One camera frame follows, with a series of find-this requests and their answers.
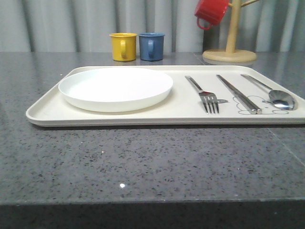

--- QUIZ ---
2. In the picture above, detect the red enamel mug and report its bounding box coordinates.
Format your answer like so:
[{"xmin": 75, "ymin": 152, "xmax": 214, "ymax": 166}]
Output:
[{"xmin": 194, "ymin": 0, "xmax": 229, "ymax": 30}]

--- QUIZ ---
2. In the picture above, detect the yellow enamel mug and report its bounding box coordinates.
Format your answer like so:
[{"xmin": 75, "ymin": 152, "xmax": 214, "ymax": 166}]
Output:
[{"xmin": 109, "ymin": 32, "xmax": 137, "ymax": 62}]

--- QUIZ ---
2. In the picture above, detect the silver metal fork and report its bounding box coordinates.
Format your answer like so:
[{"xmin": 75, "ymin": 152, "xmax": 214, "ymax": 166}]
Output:
[{"xmin": 185, "ymin": 76, "xmax": 219, "ymax": 114}]

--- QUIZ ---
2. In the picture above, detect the wooden mug tree stand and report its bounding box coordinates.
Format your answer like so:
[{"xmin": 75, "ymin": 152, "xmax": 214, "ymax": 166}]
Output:
[{"xmin": 203, "ymin": 0, "xmax": 257, "ymax": 62}]

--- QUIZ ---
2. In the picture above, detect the blue enamel mug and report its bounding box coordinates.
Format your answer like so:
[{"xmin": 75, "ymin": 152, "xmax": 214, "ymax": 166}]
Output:
[{"xmin": 138, "ymin": 32, "xmax": 165, "ymax": 61}]

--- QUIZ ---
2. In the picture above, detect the grey pleated curtain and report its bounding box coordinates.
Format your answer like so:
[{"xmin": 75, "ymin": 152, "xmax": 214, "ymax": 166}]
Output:
[{"xmin": 0, "ymin": 0, "xmax": 305, "ymax": 52}]

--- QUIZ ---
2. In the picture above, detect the white round plate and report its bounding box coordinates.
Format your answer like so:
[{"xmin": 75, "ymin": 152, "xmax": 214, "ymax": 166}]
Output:
[{"xmin": 58, "ymin": 67, "xmax": 173, "ymax": 112}]

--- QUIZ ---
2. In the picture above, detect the cream rabbit serving tray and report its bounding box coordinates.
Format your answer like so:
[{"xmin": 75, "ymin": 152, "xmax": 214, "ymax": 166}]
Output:
[{"xmin": 26, "ymin": 65, "xmax": 305, "ymax": 127}]

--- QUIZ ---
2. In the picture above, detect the silver metal spoon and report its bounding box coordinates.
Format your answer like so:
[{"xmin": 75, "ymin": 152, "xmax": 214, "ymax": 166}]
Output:
[{"xmin": 241, "ymin": 73, "xmax": 295, "ymax": 110}]

